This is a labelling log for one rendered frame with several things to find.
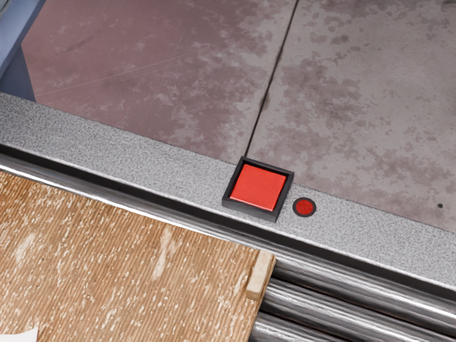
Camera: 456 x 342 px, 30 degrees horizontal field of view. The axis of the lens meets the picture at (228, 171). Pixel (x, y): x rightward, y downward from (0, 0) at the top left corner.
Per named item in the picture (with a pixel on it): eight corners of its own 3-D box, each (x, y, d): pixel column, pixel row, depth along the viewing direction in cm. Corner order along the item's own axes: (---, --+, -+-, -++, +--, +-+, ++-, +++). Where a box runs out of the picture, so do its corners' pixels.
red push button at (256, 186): (244, 169, 116) (244, 163, 115) (286, 182, 115) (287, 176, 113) (229, 203, 112) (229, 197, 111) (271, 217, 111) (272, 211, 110)
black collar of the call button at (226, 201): (241, 162, 116) (241, 155, 115) (294, 179, 115) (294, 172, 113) (220, 206, 112) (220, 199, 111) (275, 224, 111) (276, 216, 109)
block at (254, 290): (259, 258, 105) (260, 247, 103) (273, 262, 105) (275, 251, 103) (244, 299, 102) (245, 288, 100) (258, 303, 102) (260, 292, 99)
